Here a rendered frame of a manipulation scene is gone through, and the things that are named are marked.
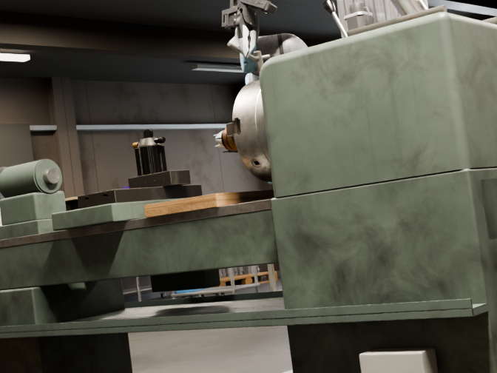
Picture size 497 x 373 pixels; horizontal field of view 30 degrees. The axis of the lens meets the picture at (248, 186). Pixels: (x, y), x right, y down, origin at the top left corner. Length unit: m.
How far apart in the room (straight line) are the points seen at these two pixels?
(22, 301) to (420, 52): 1.76
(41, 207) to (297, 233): 1.29
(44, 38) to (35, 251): 6.10
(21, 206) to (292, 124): 1.38
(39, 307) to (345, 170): 1.39
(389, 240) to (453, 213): 0.19
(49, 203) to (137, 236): 0.64
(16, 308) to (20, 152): 8.56
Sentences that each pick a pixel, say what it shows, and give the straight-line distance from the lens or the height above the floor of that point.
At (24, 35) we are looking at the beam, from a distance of 9.25.
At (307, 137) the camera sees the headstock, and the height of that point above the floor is 1.01.
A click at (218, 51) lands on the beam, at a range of 10.87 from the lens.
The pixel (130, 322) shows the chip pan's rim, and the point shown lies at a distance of 2.89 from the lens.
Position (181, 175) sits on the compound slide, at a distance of 3.21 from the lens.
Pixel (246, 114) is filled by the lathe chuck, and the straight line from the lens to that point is 2.72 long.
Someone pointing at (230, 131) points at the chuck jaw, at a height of 1.08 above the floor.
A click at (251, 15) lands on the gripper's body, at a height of 1.40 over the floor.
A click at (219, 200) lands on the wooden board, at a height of 0.88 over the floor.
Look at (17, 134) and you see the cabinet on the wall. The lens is 11.98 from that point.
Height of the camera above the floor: 0.78
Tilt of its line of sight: 3 degrees up
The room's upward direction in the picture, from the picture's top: 7 degrees counter-clockwise
